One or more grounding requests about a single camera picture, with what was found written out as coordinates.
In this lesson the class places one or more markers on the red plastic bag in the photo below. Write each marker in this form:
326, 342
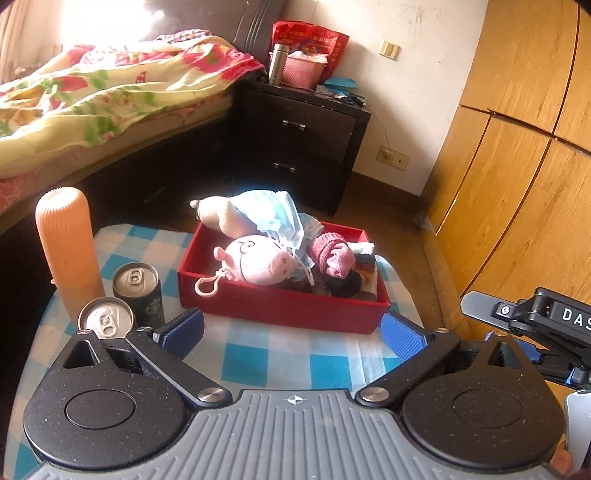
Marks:
318, 41

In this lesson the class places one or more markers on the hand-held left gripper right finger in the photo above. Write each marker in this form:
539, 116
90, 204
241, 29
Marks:
404, 339

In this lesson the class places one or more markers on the cream plush toy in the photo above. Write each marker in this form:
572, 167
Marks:
217, 212

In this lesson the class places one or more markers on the beige wall socket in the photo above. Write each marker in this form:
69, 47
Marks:
395, 157

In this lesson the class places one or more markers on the floral quilt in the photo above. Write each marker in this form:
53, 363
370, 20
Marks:
115, 92

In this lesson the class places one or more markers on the wooden wardrobe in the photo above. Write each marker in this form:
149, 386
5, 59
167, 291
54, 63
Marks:
508, 138

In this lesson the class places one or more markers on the dark wooden bed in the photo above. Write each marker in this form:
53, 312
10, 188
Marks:
175, 154

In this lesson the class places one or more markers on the blue drink can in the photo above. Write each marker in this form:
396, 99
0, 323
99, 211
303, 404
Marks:
104, 318

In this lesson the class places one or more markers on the steel thermos flask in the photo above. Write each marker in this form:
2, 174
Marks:
278, 64

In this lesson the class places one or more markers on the pink knitted hat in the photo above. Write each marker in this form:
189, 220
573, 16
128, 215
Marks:
330, 254

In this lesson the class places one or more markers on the dark green drink can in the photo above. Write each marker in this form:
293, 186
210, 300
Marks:
147, 300

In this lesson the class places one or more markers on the dark wooden nightstand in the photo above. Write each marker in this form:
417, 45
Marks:
314, 138

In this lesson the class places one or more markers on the crumpled plastic scrap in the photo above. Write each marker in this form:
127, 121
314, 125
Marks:
422, 220

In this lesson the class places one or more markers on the pink plastic basket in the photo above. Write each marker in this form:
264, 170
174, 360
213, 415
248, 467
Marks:
304, 74

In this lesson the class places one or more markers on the orange ribbed plastic bottle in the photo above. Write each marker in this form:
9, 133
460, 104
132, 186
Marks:
69, 240

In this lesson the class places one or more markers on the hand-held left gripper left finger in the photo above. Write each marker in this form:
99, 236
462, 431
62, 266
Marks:
182, 328

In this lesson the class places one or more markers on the red cardboard box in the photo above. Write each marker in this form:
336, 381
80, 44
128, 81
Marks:
277, 309

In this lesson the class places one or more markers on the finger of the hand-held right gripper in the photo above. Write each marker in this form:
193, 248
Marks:
478, 304
579, 424

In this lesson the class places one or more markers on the blue paper packet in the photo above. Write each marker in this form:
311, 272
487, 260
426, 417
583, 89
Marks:
341, 84

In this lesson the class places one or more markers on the beige light switch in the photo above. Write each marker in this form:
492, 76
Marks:
390, 49

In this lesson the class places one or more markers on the pink pig plush toy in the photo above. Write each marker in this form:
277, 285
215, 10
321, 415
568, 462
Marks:
258, 263

